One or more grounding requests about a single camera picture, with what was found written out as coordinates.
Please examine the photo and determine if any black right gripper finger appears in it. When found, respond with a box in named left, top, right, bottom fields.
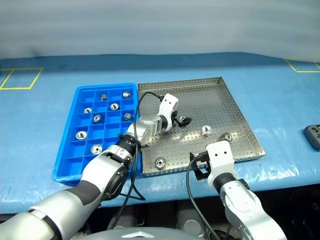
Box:
left=193, top=165, right=211, bottom=182
left=189, top=150, right=208, bottom=162

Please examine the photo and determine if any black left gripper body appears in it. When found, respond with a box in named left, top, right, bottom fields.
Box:
left=171, top=109, right=181, bottom=126

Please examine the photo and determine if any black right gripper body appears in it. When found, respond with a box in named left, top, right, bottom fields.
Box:
left=198, top=151, right=212, bottom=174

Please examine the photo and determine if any perforated steel tray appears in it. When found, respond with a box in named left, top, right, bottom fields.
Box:
left=137, top=76, right=266, bottom=178

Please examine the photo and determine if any blue compartment tray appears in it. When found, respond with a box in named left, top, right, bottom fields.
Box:
left=51, top=83, right=144, bottom=187

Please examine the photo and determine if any grey round metal cap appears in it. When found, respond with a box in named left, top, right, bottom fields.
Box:
left=183, top=219, right=204, bottom=236

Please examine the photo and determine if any dark grey remote control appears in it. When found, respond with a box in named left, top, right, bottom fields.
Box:
left=303, top=123, right=320, bottom=151

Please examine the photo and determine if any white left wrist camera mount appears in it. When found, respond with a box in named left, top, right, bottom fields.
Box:
left=158, top=93, right=180, bottom=130

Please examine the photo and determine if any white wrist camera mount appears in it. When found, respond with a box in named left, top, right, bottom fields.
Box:
left=205, top=140, right=236, bottom=186
left=158, top=93, right=180, bottom=130

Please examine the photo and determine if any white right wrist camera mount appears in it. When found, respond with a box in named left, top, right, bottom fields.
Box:
left=205, top=140, right=236, bottom=186

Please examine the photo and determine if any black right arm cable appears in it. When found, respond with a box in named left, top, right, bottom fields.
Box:
left=185, top=154, right=221, bottom=240

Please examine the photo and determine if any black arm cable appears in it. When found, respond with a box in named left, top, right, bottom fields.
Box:
left=185, top=154, right=221, bottom=240
left=107, top=91, right=166, bottom=230

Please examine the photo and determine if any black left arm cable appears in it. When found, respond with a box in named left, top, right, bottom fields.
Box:
left=107, top=91, right=166, bottom=230

